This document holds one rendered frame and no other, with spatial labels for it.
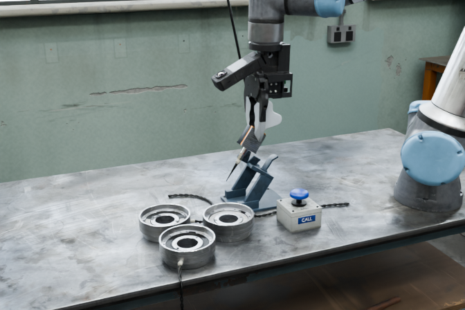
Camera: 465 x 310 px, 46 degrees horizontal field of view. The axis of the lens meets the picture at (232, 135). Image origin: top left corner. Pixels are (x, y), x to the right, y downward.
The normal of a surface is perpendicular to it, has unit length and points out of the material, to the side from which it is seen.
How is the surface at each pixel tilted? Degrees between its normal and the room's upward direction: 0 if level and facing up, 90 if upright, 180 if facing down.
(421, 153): 97
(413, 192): 73
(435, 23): 90
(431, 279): 0
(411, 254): 0
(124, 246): 0
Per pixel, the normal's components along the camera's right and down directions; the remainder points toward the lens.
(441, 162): -0.38, 0.41
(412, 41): 0.36, 0.29
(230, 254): -0.01, -0.95
